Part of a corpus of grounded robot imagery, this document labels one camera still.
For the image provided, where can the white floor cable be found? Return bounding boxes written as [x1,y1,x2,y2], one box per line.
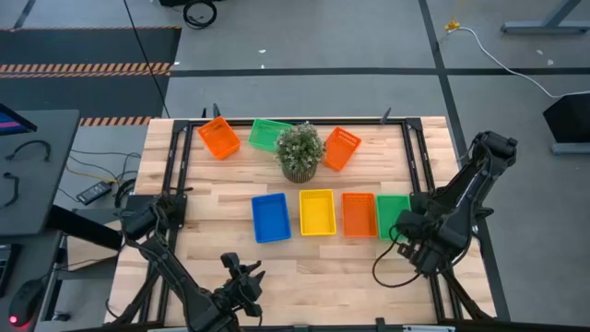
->
[449,25,590,99]

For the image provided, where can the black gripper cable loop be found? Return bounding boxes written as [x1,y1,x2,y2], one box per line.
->
[372,228,432,288]

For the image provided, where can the curved black desk cable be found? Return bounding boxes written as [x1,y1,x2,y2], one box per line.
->
[5,139,52,162]
[2,172,20,208]

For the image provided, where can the black hazard-striped floor mat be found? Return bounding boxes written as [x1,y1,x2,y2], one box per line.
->
[0,26,182,126]

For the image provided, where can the green artificial plant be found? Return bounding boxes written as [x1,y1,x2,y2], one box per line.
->
[275,122,327,175]

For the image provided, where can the green plastic basket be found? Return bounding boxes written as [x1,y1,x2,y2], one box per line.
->
[247,117,294,153]
[375,194,412,242]

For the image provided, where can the grey table foot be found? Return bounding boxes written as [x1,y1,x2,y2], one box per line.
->
[550,141,590,156]

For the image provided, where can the blue plastic basket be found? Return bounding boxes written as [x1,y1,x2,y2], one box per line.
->
[251,192,292,244]

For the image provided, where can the thin yellow floor cable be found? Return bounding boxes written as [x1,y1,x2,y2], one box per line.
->
[64,164,117,184]

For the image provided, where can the orange plastic basket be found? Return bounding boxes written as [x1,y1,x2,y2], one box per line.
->
[196,115,242,161]
[321,126,363,172]
[340,192,379,239]

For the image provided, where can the computer monitor with lit screen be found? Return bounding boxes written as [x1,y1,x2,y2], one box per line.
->
[0,103,38,137]

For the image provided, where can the grey side desk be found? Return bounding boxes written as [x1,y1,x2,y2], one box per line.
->
[0,109,80,332]

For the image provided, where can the thin black floor cable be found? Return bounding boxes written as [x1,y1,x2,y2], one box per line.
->
[68,148,142,161]

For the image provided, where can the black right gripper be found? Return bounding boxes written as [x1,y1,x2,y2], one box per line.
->
[395,209,455,279]

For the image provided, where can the ribbed dark plant pot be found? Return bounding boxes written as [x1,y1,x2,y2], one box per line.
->
[280,163,319,184]

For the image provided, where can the black keyboard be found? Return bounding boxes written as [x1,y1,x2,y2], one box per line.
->
[0,243,22,299]

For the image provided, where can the grey table leg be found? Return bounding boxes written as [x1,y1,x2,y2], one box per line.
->
[501,0,590,34]

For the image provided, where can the black computer mouse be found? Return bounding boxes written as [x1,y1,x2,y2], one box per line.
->
[7,279,45,328]

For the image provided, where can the black diagonal beam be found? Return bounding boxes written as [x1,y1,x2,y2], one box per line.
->
[45,205,125,251]

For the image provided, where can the black panel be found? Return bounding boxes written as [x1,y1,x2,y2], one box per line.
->
[542,91,590,144]

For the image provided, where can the long black cable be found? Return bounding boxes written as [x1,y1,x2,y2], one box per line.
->
[122,0,171,119]

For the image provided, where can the coiled black cable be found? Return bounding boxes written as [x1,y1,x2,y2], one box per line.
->
[182,0,218,31]

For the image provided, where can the black power adapter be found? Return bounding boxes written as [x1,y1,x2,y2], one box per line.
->
[76,180,113,207]

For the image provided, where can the yellow plastic basket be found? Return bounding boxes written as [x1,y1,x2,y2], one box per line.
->
[298,188,337,237]

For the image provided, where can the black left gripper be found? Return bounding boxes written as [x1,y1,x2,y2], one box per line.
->
[212,251,267,320]

